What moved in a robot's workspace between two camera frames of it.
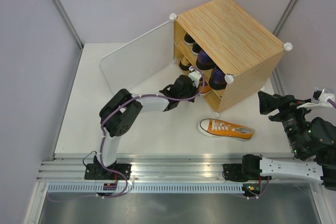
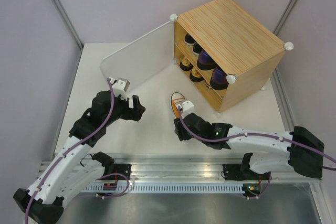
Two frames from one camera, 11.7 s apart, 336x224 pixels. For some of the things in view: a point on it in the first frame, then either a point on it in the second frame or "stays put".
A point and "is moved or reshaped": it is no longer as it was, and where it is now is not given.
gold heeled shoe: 184,64 stays put
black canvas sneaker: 188,40 stays put
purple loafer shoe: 218,80 stays put
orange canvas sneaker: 206,89 is moved or reshaped
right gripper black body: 293,120 to 182,132
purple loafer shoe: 203,62 stays put
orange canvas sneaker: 211,127 is moved or reshaped
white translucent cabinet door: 124,67 stays put
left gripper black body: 191,92 to 122,110
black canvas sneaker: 196,48 stays put
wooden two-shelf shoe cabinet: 230,53 stays put
